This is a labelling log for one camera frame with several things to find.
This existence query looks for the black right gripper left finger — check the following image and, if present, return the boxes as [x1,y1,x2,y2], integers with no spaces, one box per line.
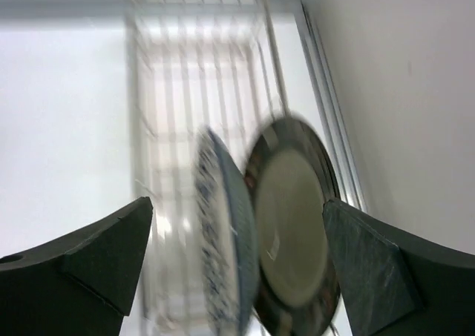
[1,197,153,335]

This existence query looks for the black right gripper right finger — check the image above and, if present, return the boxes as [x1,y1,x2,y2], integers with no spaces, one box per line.
[323,199,474,335]

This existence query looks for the black patterned rim plate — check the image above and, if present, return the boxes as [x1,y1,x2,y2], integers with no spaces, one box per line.
[244,115,341,335]

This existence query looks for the blue floral plate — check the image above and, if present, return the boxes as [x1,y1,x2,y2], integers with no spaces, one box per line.
[193,128,259,335]

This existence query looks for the white wire dish rack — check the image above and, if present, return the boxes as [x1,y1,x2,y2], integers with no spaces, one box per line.
[125,0,287,335]

